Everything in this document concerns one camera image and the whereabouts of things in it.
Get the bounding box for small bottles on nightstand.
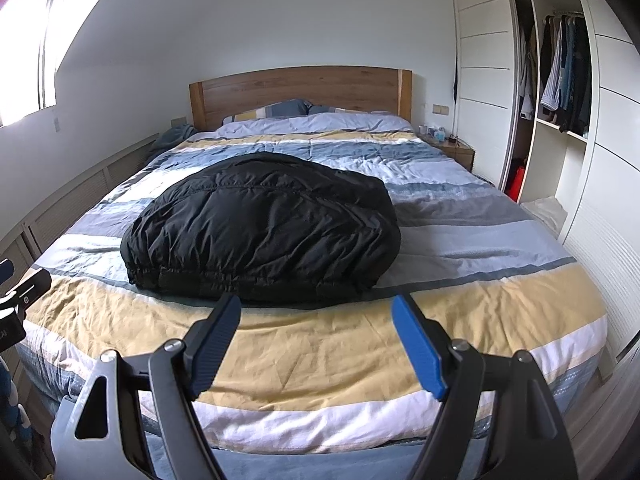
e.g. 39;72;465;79
419;124;459;146

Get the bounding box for blue white patterned garment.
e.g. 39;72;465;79
0;355;31;432

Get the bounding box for red box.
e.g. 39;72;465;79
505;159;529;204

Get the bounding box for bed with striped duvet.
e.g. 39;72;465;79
15;112;609;456

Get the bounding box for wooden nightstand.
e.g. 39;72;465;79
417;132;475;174

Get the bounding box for row of hanging clothes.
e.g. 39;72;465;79
517;10;594;137

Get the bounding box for window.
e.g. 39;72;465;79
0;0;69;129

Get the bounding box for crumpled blue cloth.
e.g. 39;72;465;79
147;124;199;161

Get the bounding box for black puffer jacket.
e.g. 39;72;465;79
120;152;404;307

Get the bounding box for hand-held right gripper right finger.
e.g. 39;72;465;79
391;292;574;480

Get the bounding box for white folded cloth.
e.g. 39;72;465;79
520;196;569;234

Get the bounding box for white wardrobe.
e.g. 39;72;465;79
446;0;640;361

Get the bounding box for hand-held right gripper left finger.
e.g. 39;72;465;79
50;292;243;480

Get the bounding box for wooden bed headboard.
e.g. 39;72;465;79
189;66;414;134

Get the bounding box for low louvred cabinet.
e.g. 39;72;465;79
0;132;161;271

